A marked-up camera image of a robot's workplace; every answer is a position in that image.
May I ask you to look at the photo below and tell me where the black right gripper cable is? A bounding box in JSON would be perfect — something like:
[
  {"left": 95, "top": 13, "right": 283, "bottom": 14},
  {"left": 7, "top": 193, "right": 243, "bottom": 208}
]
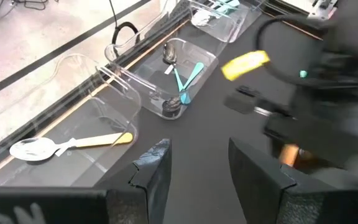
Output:
[{"left": 255, "top": 14, "right": 326, "bottom": 87}]

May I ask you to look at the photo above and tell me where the clear plastic bin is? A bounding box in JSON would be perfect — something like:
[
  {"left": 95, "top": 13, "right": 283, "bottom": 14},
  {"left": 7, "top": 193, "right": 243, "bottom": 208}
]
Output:
[
  {"left": 187, "top": 0, "right": 265, "bottom": 44},
  {"left": 104, "top": 37, "right": 219, "bottom": 121},
  {"left": 0, "top": 53, "right": 143, "bottom": 187}
]

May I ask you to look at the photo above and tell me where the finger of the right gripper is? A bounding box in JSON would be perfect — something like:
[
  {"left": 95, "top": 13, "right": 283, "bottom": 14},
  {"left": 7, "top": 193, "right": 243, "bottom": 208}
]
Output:
[
  {"left": 300, "top": 146, "right": 351, "bottom": 170},
  {"left": 264, "top": 119, "right": 295, "bottom": 147}
]

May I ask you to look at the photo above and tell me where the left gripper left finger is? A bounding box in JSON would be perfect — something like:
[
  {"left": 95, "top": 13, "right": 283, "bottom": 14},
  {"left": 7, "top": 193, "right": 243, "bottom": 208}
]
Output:
[{"left": 94, "top": 139, "right": 173, "bottom": 224}]

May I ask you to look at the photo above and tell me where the black cable bundle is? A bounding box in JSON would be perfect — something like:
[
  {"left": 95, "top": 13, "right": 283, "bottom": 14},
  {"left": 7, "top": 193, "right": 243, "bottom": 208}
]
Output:
[{"left": 0, "top": 0, "right": 60, "bottom": 20}]

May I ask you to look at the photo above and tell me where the black spoon blue handle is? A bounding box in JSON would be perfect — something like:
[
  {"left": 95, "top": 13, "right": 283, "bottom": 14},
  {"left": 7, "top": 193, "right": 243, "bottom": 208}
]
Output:
[
  {"left": 162, "top": 42, "right": 191, "bottom": 105},
  {"left": 161, "top": 61, "right": 205, "bottom": 115}
]

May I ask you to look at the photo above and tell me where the yellow cable tag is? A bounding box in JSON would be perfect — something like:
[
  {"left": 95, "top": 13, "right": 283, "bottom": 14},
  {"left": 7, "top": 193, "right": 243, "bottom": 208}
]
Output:
[{"left": 221, "top": 50, "right": 270, "bottom": 81}]

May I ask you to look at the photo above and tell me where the black table mat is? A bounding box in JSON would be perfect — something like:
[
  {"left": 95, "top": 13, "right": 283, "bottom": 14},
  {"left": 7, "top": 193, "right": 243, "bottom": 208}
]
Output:
[{"left": 0, "top": 6, "right": 358, "bottom": 224}]

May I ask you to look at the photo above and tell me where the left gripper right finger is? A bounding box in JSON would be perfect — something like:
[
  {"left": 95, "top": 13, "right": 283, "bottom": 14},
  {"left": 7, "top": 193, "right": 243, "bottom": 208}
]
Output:
[{"left": 228, "top": 138, "right": 297, "bottom": 224}]

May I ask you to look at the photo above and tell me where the black coiled cable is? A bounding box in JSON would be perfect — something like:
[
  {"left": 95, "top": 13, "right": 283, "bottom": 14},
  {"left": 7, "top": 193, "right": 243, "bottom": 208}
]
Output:
[{"left": 108, "top": 0, "right": 140, "bottom": 47}]

